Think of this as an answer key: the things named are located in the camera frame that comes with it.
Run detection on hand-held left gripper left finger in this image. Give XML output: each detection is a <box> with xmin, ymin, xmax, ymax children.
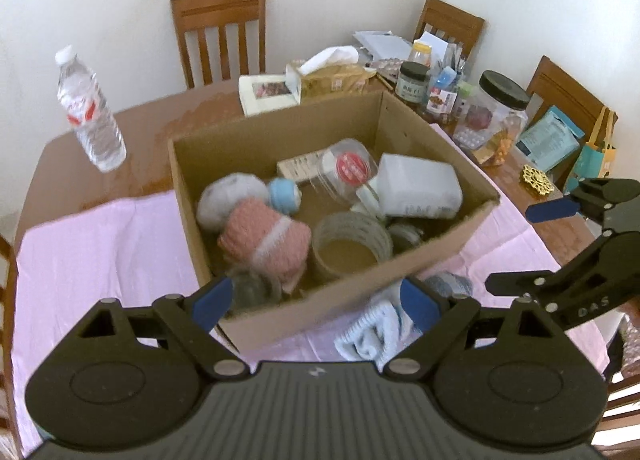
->
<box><xmin>82</xmin><ymin>276</ymin><xmax>251</xmax><ymax>381</ymax></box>

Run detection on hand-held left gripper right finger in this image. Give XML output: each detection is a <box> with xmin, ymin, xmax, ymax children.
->
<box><xmin>382</xmin><ymin>277</ymin><xmax>558</xmax><ymax>381</ymax></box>

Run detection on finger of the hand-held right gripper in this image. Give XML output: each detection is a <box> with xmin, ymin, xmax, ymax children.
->
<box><xmin>525</xmin><ymin>177</ymin><xmax>640</xmax><ymax>234</ymax></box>
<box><xmin>484</xmin><ymin>267</ymin><xmax>572</xmax><ymax>300</ymax></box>

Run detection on grey-blue sock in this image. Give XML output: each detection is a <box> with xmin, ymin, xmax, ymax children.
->
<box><xmin>425</xmin><ymin>274</ymin><xmax>475</xmax><ymax>299</ymax></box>

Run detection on small clear jar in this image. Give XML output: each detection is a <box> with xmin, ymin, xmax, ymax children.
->
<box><xmin>230</xmin><ymin>269</ymin><xmax>284</xmax><ymax>314</ymax></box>

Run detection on white sock with blue band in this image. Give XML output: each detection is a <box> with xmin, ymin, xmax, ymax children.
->
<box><xmin>196</xmin><ymin>172</ymin><xmax>271</xmax><ymax>231</ymax></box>
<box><xmin>334</xmin><ymin>285</ymin><xmax>427</xmax><ymax>364</ymax></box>

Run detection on pink sock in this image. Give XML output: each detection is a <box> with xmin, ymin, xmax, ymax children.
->
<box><xmin>217</xmin><ymin>199</ymin><xmax>312</xmax><ymax>287</ymax></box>

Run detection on clear tape roll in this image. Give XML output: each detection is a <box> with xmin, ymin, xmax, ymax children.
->
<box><xmin>312</xmin><ymin>211</ymin><xmax>395</xmax><ymax>287</ymax></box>

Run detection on green and white small box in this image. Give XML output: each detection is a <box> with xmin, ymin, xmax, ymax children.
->
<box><xmin>356</xmin><ymin>179</ymin><xmax>386</xmax><ymax>215</ymax></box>

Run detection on white mask packet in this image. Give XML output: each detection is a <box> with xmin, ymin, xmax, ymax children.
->
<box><xmin>375</xmin><ymin>153</ymin><xmax>464</xmax><ymax>220</ymax></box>

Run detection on blue and white toy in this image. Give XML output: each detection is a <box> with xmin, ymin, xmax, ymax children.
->
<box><xmin>267</xmin><ymin>177</ymin><xmax>304</xmax><ymax>215</ymax></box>

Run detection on clear jar with brown contents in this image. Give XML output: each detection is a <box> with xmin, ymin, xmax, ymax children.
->
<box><xmin>317</xmin><ymin>138</ymin><xmax>380</xmax><ymax>202</ymax></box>

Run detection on pink and white carton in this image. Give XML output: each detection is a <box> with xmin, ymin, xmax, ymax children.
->
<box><xmin>276</xmin><ymin>150</ymin><xmax>331</xmax><ymax>182</ymax></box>

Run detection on cardboard box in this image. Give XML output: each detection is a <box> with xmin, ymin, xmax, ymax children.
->
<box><xmin>167</xmin><ymin>90</ymin><xmax>501</xmax><ymax>354</ymax></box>

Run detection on wooden desktop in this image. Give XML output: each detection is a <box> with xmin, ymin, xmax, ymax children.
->
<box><xmin>15</xmin><ymin>72</ymin><xmax>596</xmax><ymax>253</ymax></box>

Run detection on gold ornate coaster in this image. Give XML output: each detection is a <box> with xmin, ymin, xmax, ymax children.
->
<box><xmin>522</xmin><ymin>165</ymin><xmax>556</xmax><ymax>201</ymax></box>

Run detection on teal and yellow gift bag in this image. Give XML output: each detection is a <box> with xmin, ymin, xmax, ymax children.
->
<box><xmin>564</xmin><ymin>106</ymin><xmax>619</xmax><ymax>194</ymax></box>

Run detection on brown patterned cloth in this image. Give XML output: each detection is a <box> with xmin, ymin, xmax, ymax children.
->
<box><xmin>619</xmin><ymin>315</ymin><xmax>640</xmax><ymax>377</ymax></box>

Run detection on blue packets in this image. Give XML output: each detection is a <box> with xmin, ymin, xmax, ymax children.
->
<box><xmin>515</xmin><ymin>107</ymin><xmax>585</xmax><ymax>174</ymax></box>

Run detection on orange pill blister pack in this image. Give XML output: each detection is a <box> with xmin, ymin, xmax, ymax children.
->
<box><xmin>472</xmin><ymin>134</ymin><xmax>516</xmax><ymax>167</ymax></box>

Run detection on silver pill blister pack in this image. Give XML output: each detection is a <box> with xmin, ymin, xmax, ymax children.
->
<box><xmin>452</xmin><ymin>127</ymin><xmax>489</xmax><ymax>151</ymax></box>

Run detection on large clear jar black lid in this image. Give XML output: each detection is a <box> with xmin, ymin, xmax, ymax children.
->
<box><xmin>452</xmin><ymin>71</ymin><xmax>531</xmax><ymax>169</ymax></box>

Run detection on wooden chair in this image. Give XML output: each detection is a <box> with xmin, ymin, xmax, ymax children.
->
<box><xmin>0</xmin><ymin>232</ymin><xmax>25</xmax><ymax>460</ymax></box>
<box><xmin>412</xmin><ymin>0</ymin><xmax>486</xmax><ymax>59</ymax></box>
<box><xmin>526</xmin><ymin>56</ymin><xmax>619</xmax><ymax>141</ymax></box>
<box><xmin>170</xmin><ymin>0</ymin><xmax>267</xmax><ymax>90</ymax></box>
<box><xmin>600</xmin><ymin>370</ymin><xmax>640</xmax><ymax>437</ymax></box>

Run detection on pink cloth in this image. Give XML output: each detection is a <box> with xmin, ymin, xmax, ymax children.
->
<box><xmin>10</xmin><ymin>122</ymin><xmax>617</xmax><ymax>457</ymax></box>

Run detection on green-cap bottle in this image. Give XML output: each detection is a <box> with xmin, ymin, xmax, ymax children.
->
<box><xmin>452</xmin><ymin>82</ymin><xmax>474</xmax><ymax>119</ymax></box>

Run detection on clear jar with pens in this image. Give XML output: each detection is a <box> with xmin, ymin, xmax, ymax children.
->
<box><xmin>426</xmin><ymin>47</ymin><xmax>469</xmax><ymax>124</ymax></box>

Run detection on dark-lid glass jar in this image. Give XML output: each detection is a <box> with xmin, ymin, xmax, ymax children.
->
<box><xmin>395</xmin><ymin>61</ymin><xmax>431</xmax><ymax>105</ymax></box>

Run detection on yellow-lid bottle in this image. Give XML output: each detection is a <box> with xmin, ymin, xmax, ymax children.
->
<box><xmin>411</xmin><ymin>40</ymin><xmax>434</xmax><ymax>69</ymax></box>

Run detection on pink pill blister sheets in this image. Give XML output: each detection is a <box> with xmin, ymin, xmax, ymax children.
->
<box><xmin>370</xmin><ymin>57</ymin><xmax>409</xmax><ymax>76</ymax></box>

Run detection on white book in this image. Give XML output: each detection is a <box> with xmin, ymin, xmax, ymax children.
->
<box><xmin>238</xmin><ymin>74</ymin><xmax>301</xmax><ymax>117</ymax></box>

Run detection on plastic water bottle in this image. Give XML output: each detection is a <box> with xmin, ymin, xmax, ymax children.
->
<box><xmin>55</xmin><ymin>45</ymin><xmax>128</xmax><ymax>172</ymax></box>

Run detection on white papers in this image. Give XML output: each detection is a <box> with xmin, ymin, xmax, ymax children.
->
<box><xmin>352</xmin><ymin>30</ymin><xmax>451</xmax><ymax>64</ymax></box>

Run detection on gold tissue box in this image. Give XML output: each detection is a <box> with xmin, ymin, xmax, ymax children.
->
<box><xmin>285</xmin><ymin>45</ymin><xmax>377</xmax><ymax>104</ymax></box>

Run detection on wooden chair back centre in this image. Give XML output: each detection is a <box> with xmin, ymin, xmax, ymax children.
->
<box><xmin>170</xmin><ymin>0</ymin><xmax>267</xmax><ymax>90</ymax></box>

